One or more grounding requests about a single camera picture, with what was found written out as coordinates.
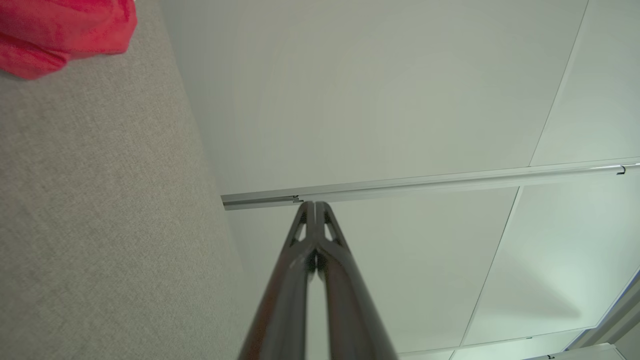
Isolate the grey fabric sofa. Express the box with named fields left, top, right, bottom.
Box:
left=0, top=0, right=251, bottom=360

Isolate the grey partition post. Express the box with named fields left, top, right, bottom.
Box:
left=221, top=157, right=640, bottom=211

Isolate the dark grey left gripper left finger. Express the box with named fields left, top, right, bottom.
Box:
left=237, top=201, right=317, bottom=360

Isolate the red shorts white stripe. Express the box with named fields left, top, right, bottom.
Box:
left=0, top=0, right=138, bottom=81

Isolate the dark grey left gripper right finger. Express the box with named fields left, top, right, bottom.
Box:
left=315, top=201, right=399, bottom=360

